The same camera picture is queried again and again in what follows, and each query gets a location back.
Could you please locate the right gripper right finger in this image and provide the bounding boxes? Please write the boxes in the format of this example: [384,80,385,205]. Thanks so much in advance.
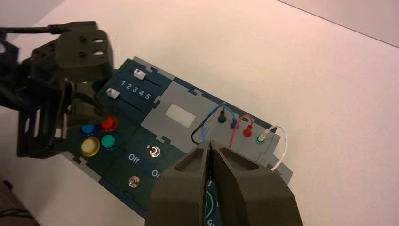
[211,145,303,226]

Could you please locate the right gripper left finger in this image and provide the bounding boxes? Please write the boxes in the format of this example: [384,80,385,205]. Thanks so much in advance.
[144,143,211,226]

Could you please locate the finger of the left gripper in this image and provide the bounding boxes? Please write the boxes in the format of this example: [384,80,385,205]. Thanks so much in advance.
[55,79,77,147]
[73,81,109,126]

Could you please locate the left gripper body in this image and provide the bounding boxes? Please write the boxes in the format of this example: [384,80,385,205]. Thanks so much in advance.
[16,42,68,159]

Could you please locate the red push button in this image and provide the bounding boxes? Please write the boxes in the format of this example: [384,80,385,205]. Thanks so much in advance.
[100,116,119,132]

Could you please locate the blue push button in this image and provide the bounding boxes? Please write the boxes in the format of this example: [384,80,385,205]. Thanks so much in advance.
[81,124,97,137]

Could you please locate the yellow push button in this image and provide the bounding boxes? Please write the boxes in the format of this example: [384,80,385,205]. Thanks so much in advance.
[80,137,101,158]

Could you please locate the green push button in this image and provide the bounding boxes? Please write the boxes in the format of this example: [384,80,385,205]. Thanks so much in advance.
[100,134,120,151]

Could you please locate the teal rotary knob green outline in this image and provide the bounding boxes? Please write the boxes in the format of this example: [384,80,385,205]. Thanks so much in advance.
[204,179,223,226]

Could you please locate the small grey display window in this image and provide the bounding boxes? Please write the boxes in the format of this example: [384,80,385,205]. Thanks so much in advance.
[164,103,197,129]

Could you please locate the grey and teal control box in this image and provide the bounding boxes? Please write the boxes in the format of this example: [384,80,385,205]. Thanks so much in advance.
[61,56,294,226]

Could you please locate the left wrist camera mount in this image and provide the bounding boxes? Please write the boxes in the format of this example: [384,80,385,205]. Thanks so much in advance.
[56,21,115,83]

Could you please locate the white jumper cable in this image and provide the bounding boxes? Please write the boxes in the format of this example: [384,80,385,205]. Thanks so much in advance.
[255,124,288,172]

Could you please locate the black camera cable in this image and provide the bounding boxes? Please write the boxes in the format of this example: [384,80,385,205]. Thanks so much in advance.
[0,26,64,35]

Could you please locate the red jumper cable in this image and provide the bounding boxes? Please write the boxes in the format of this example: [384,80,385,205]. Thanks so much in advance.
[229,114,255,150]

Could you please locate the blue jumper cable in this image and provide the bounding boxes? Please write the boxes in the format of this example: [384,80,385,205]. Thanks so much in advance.
[199,104,239,144]

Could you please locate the black jumper cable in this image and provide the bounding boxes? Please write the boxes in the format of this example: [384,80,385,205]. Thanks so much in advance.
[190,102,228,145]

